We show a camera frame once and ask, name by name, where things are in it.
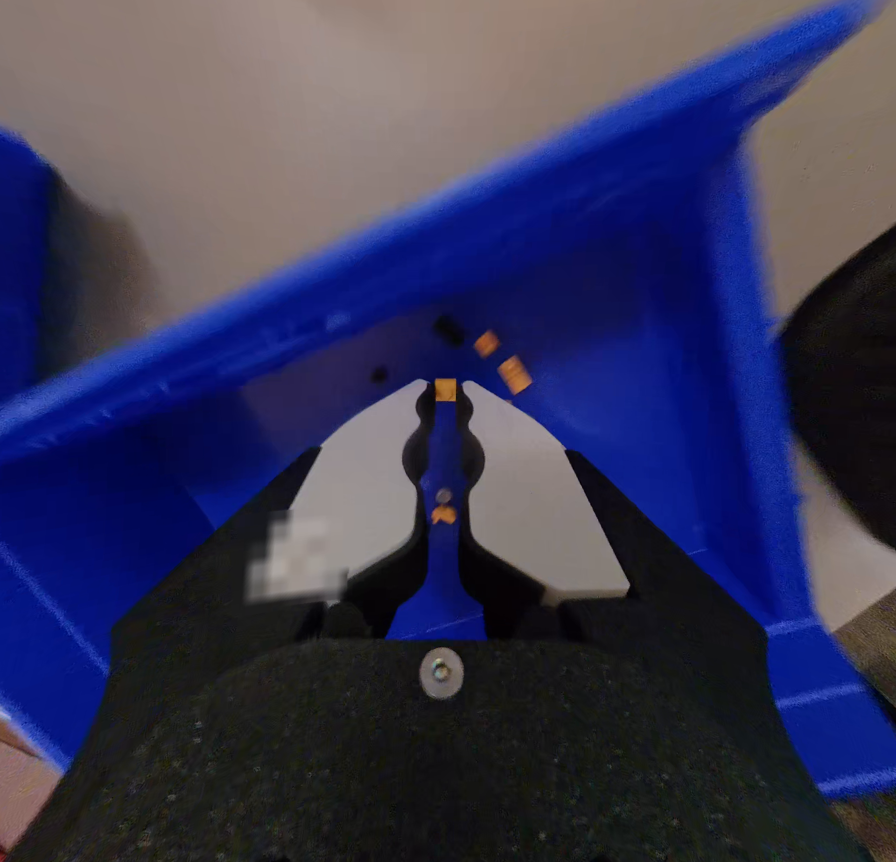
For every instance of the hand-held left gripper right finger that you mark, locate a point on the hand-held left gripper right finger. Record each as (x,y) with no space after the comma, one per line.
(539,512)

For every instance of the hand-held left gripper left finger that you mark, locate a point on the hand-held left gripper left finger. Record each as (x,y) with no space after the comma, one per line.
(364,484)

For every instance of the orange square lego plate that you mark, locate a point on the orange square lego plate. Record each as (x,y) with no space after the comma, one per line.
(446,390)

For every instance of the blue plastic bin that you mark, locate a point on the blue plastic bin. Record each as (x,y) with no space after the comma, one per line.
(630,281)
(21,260)

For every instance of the black wrist rest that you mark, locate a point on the black wrist rest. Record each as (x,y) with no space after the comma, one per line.
(847,386)

